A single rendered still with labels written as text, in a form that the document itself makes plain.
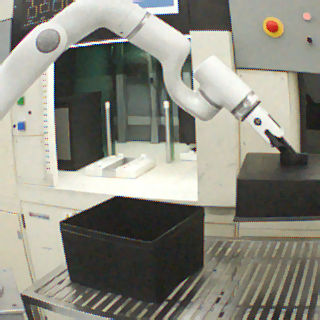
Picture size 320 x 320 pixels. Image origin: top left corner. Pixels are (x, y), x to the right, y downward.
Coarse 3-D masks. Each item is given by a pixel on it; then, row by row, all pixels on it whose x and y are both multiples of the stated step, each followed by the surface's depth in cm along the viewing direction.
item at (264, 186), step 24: (264, 168) 113; (288, 168) 112; (312, 168) 110; (240, 192) 106; (264, 192) 105; (288, 192) 103; (312, 192) 102; (240, 216) 107; (264, 216) 106; (288, 216) 104; (312, 216) 103
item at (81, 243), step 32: (64, 224) 116; (96, 224) 132; (128, 224) 140; (160, 224) 134; (192, 224) 120; (96, 256) 113; (128, 256) 108; (160, 256) 108; (192, 256) 123; (128, 288) 110; (160, 288) 109
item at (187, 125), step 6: (192, 78) 204; (180, 108) 204; (180, 114) 204; (186, 114) 203; (180, 120) 205; (186, 120) 204; (192, 120) 203; (180, 126) 205; (186, 126) 204; (192, 126) 203; (180, 132) 206; (186, 132) 205; (192, 132) 204; (180, 138) 206; (186, 138) 205; (192, 138) 204; (186, 144) 206; (192, 150) 206
